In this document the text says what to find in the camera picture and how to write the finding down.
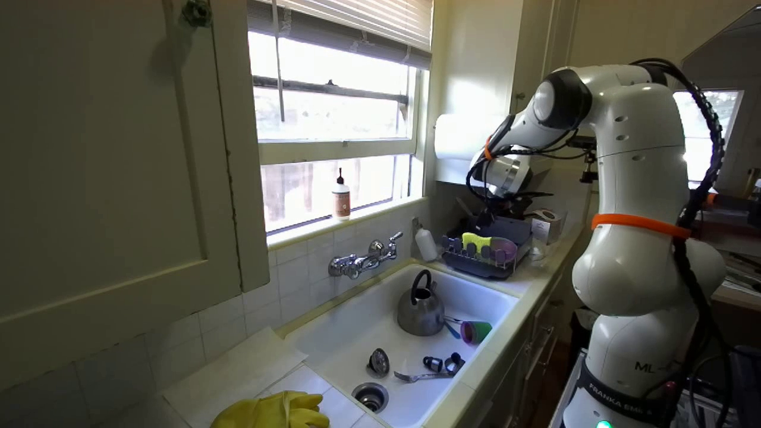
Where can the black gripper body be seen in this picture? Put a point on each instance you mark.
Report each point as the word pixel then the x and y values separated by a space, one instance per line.
pixel 508 205

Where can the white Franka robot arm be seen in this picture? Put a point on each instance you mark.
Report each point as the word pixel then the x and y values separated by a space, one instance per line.
pixel 634 157

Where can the white mug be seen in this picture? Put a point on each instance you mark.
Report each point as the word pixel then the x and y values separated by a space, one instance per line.
pixel 546 227

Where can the purple dish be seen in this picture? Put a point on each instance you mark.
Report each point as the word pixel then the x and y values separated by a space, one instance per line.
pixel 504 251

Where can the dark blue dish rack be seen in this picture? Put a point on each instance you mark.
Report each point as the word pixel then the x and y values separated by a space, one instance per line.
pixel 483 264

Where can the white soap dispenser bottle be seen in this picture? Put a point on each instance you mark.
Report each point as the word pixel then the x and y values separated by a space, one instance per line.
pixel 426 246

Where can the green and purple cup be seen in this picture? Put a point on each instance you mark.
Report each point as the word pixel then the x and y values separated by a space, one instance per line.
pixel 477 331

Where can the blue plastic utensil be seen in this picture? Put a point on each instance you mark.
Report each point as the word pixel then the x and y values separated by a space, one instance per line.
pixel 453 327

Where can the brown label pump soap bottle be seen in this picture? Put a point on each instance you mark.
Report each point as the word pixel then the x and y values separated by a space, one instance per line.
pixel 340 199

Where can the small black and silver cap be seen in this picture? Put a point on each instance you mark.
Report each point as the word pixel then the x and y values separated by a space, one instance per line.
pixel 432 364

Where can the kitchen window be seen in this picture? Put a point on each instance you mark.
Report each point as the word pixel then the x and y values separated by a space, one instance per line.
pixel 334 120

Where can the steel fork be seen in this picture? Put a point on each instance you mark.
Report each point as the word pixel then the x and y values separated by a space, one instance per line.
pixel 409 376

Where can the small background window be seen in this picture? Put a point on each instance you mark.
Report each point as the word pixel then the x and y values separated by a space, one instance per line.
pixel 697 134

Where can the white ceramic sink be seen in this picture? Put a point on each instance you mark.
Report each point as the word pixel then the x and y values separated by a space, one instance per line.
pixel 349 334

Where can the window blind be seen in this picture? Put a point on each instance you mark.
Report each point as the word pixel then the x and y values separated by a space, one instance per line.
pixel 371 20

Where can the steel sink drain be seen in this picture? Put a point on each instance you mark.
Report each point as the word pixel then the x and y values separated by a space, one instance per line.
pixel 369 395

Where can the yellow rubber glove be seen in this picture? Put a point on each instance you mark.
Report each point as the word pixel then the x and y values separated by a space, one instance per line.
pixel 269 410

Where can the dark cabinet knob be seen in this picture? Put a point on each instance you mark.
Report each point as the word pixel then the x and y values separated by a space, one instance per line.
pixel 195 13

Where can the cream cabinet door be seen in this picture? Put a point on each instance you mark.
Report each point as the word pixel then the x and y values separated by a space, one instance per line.
pixel 102 157

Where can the chrome wall faucet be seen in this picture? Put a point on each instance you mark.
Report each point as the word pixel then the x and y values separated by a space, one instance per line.
pixel 359 259

